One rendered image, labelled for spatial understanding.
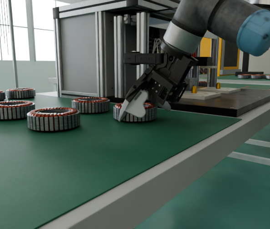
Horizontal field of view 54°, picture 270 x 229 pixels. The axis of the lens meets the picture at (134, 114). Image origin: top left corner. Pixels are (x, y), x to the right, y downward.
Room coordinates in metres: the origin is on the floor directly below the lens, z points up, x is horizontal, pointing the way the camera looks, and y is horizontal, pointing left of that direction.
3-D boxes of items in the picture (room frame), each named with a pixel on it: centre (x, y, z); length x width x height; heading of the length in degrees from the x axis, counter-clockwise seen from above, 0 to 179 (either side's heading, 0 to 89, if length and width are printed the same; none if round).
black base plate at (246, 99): (1.09, -0.28, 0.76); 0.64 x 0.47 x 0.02; 142
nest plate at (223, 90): (1.18, -0.37, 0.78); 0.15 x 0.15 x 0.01; 52
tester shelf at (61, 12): (1.28, -0.04, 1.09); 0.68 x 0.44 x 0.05; 142
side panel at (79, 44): (1.07, 0.22, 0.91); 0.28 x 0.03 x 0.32; 52
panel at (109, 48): (1.24, -0.10, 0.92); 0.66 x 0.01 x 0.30; 142
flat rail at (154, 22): (1.14, -0.22, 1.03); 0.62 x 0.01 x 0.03; 142
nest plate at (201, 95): (0.98, -0.22, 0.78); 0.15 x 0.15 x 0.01; 52
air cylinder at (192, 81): (1.26, -0.26, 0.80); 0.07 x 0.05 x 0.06; 142
